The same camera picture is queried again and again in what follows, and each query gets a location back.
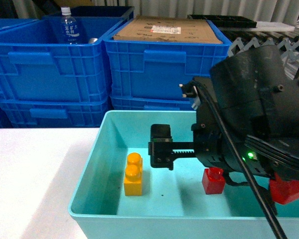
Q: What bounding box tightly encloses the black cable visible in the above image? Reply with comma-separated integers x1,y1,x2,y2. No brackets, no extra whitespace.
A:
194,79,290,239

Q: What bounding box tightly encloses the light teal plastic box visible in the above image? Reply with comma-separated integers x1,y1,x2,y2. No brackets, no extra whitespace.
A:
68,110,299,239

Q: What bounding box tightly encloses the clear water bottle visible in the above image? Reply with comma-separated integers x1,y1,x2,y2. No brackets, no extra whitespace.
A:
60,6,85,45

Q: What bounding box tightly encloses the dark blue rear crate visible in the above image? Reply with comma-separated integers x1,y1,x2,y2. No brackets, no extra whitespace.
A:
42,5,135,25

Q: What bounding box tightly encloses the blue crate right top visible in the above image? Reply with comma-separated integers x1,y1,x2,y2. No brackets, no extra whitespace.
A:
105,19,231,100

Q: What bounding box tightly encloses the black tray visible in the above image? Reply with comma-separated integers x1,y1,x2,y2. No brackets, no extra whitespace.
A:
187,14,257,28

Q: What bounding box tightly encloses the extendable roller conveyor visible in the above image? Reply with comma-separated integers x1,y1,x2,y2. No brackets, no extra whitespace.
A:
223,30,299,80

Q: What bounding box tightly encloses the brown cardboard sheet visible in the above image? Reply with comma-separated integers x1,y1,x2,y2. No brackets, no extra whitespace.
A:
113,16,223,44

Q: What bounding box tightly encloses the yellow toy block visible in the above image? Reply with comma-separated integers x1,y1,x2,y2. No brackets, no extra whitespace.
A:
124,152,143,196

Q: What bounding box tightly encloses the red toy block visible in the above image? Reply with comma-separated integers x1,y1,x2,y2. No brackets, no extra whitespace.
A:
202,167,226,195

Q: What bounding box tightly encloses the blue crate left top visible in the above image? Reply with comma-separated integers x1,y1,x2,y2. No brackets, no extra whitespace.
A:
0,17,38,35

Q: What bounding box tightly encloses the blue crate right bottom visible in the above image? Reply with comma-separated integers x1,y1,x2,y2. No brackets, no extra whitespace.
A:
110,95,193,111

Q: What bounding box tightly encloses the blue crate centre top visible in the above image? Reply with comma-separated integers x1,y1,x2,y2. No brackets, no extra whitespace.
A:
0,17,123,103

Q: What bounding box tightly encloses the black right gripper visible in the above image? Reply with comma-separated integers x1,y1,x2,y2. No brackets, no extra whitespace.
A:
148,77,275,178

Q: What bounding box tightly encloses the blue crate centre bottom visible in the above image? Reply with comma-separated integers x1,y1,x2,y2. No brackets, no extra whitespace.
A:
0,98,113,128

